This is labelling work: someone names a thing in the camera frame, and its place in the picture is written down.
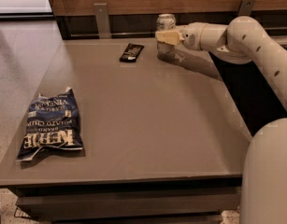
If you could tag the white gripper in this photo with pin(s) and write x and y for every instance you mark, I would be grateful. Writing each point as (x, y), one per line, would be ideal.
(190, 35)

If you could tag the silver 7up soda can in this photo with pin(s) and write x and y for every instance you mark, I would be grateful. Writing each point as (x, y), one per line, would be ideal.
(165, 22)

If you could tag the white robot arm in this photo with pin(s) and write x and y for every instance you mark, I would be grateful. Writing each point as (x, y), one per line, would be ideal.
(254, 65)

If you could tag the black rxbar chocolate bar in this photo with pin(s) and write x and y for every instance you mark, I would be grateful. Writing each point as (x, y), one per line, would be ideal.
(131, 53)

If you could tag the grey table drawer unit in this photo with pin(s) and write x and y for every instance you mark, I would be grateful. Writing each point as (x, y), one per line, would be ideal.
(163, 142)

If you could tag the blue kettle chips bag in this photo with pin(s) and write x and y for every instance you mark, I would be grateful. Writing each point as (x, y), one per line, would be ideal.
(52, 123)

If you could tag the left metal wall bracket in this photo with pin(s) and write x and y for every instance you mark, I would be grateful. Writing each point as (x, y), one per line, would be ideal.
(102, 20)

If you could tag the metal wall bracket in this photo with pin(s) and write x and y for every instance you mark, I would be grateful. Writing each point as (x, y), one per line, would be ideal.
(245, 8)
(102, 20)

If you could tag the right metal wall bracket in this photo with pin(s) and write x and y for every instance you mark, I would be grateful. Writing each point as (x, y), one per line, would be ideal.
(245, 8)

